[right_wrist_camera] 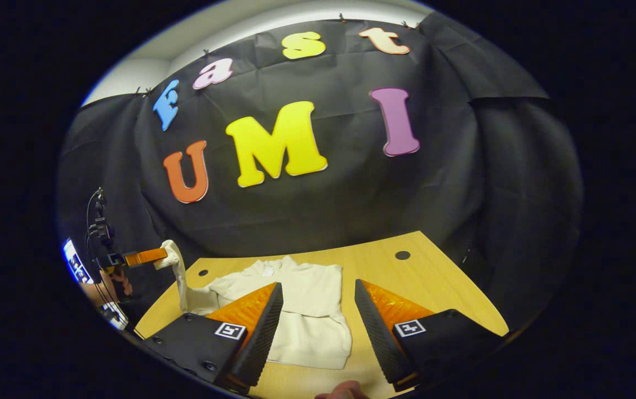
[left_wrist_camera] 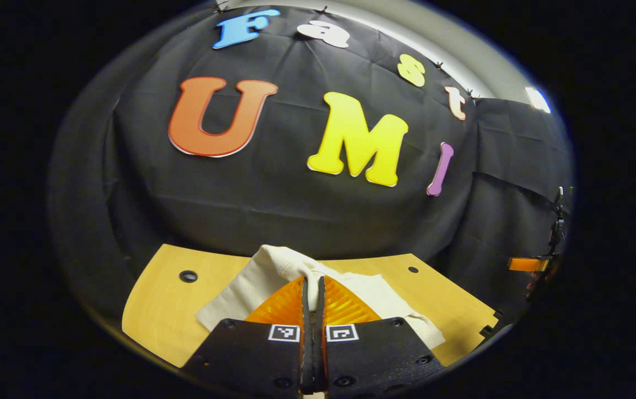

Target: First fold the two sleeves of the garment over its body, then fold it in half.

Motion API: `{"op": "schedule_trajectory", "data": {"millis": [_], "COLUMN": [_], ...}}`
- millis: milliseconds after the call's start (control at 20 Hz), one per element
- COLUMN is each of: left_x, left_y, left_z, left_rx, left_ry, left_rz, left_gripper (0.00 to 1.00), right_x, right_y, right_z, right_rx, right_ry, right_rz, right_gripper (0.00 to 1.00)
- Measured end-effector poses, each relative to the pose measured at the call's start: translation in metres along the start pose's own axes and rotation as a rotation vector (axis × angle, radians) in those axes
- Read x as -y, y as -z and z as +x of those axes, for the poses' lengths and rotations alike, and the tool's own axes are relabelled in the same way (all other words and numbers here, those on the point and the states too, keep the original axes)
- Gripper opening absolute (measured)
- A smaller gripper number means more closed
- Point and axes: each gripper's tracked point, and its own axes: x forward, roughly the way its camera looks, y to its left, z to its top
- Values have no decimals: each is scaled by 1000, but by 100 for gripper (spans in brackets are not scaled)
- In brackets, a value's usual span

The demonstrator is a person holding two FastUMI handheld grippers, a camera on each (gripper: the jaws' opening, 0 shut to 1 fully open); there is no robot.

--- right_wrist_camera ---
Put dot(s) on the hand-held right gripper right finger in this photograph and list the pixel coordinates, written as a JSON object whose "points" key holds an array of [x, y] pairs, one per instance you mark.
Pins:
{"points": [[381, 343]]}

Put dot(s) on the cream white sweater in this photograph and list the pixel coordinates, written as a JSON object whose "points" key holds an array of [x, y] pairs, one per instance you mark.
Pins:
{"points": [[306, 299]]}

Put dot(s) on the computer monitor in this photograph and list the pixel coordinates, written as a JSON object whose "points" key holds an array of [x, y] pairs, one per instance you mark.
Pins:
{"points": [[76, 266]]}

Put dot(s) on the white side desk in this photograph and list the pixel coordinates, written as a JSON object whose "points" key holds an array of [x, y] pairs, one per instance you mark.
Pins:
{"points": [[113, 316]]}

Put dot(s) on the black backdrop cloth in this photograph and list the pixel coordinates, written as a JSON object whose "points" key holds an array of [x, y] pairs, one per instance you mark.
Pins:
{"points": [[351, 205]]}

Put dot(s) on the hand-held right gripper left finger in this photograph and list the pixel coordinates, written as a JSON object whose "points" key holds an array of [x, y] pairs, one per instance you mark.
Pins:
{"points": [[262, 343]]}

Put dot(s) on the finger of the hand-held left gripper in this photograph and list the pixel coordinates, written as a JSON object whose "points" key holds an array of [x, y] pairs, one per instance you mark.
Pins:
{"points": [[146, 257]]}

